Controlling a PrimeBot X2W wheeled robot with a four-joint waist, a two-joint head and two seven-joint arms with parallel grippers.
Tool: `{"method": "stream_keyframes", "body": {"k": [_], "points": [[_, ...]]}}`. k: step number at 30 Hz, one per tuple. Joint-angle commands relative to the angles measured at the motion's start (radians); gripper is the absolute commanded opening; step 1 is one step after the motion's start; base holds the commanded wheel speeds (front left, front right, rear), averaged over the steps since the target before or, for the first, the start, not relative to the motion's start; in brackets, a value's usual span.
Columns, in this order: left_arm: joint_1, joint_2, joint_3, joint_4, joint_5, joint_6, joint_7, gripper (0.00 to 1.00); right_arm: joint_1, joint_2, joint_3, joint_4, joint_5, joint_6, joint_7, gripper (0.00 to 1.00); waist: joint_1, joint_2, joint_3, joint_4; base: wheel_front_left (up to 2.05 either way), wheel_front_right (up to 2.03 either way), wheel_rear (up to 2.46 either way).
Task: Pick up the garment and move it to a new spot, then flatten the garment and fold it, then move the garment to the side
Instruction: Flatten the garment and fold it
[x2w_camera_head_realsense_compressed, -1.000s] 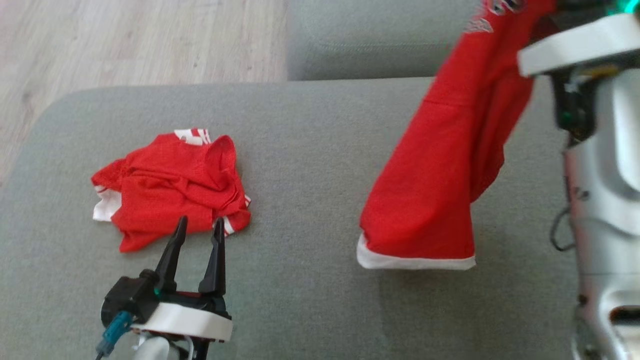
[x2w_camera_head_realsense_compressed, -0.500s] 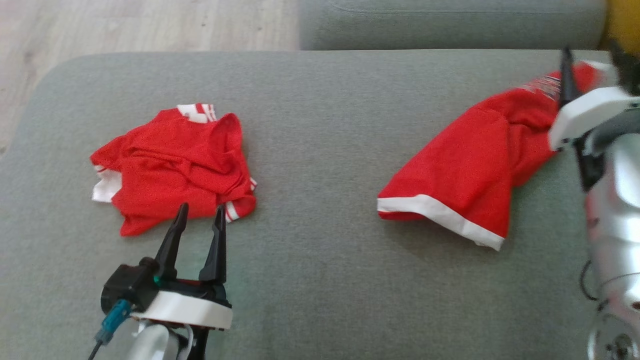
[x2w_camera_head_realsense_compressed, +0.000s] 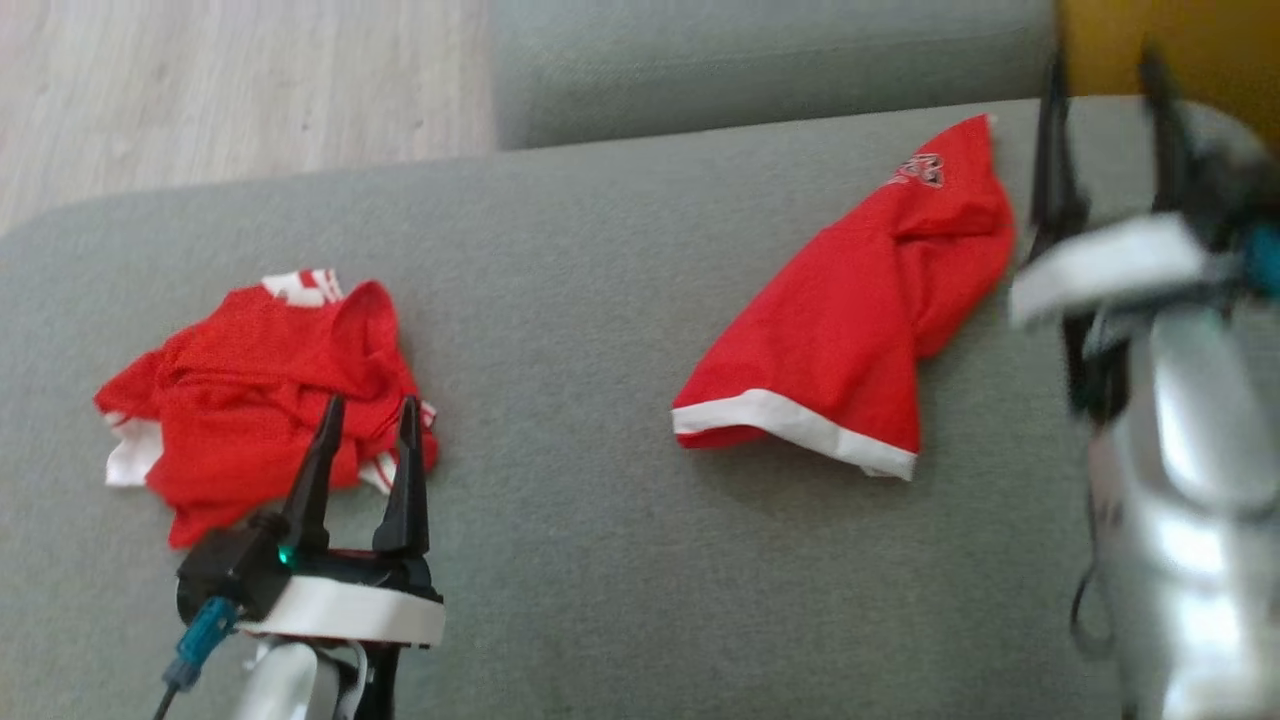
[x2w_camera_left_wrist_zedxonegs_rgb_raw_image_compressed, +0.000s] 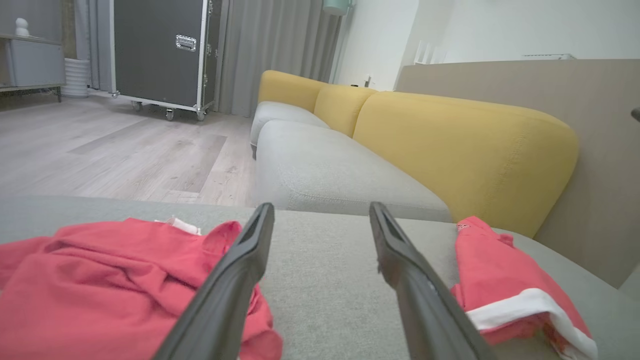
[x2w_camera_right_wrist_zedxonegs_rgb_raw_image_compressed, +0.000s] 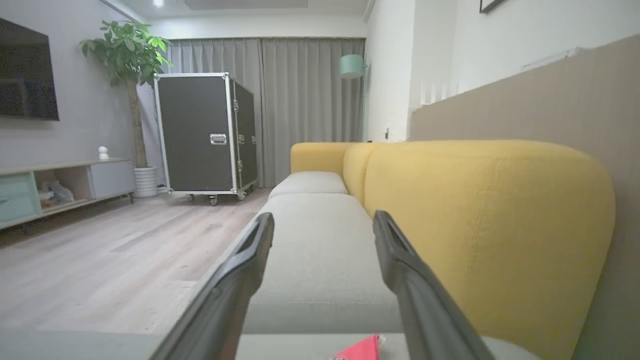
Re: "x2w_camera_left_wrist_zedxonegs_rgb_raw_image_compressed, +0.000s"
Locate narrow yellow sofa backrest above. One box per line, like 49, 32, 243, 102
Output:
313, 83, 378, 138

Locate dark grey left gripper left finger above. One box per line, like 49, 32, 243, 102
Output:
152, 202, 276, 360

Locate beige partition panel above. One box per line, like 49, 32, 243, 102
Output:
395, 59, 640, 288

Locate white upright slats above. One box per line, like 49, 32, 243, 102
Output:
414, 41, 448, 65

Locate red shorts with white band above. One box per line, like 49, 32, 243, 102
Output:
450, 216, 599, 360

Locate narrow grey curtain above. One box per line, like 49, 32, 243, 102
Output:
74, 0, 115, 92

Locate black wheeled flight case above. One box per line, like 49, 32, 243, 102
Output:
109, 0, 223, 122

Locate wide yellow sofa backrest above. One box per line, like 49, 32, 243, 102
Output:
352, 91, 580, 238

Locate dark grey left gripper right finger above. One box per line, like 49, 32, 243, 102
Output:
369, 201, 499, 360

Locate white ribbed cylinder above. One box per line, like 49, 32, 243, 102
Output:
61, 58, 91, 98

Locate grey low cabinet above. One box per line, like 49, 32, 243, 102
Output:
0, 34, 66, 103

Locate wide grey curtain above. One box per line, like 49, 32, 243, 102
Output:
217, 0, 343, 118

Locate teal lamp shade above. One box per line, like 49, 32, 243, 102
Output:
322, 0, 357, 17

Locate rounded yellow sofa end backrest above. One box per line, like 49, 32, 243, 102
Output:
257, 70, 328, 113

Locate short grey sofa seat cushion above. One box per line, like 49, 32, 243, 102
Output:
250, 101, 331, 160

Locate long grey sofa seat cushion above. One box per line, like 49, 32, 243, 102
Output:
250, 119, 454, 223

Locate red Bulls basketball jersey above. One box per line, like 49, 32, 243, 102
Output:
0, 216, 284, 360

